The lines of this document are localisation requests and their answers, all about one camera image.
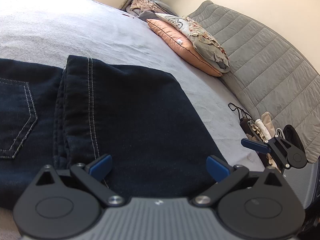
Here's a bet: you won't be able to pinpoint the grey bedspread bed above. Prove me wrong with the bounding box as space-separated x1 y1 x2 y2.
0 0 268 240

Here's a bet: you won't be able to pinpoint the folded grey bedding pile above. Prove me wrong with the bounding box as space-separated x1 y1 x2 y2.
125 0 179 22

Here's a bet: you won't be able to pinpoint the beige fleece garment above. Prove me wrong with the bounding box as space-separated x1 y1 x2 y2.
261 112 277 140

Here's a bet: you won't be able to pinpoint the brown cream ruffled garment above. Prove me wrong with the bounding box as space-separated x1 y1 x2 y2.
251 124 265 142

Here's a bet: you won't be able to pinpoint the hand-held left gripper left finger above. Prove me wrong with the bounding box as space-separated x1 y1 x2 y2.
35 154 125 207

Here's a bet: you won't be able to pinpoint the pink pillow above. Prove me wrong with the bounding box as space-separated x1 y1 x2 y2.
146 18 223 77

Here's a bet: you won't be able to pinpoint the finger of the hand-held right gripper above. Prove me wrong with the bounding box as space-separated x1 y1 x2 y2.
241 134 292 168

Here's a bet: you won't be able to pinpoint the grey quilted headboard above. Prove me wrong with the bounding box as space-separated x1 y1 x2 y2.
187 0 320 164

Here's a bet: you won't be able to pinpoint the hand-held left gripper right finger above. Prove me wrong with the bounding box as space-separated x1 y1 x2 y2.
192 154 285 207

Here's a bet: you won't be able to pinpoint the black cord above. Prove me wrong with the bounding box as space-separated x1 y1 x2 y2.
228 102 253 120

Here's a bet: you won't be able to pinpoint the grey ruffled pillow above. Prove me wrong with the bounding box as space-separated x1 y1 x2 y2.
154 12 231 73

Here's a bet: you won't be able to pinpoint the dark blue jeans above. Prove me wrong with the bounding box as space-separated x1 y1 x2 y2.
0 55 228 210

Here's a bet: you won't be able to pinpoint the cream fleece garment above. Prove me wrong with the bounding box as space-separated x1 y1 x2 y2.
255 119 267 140

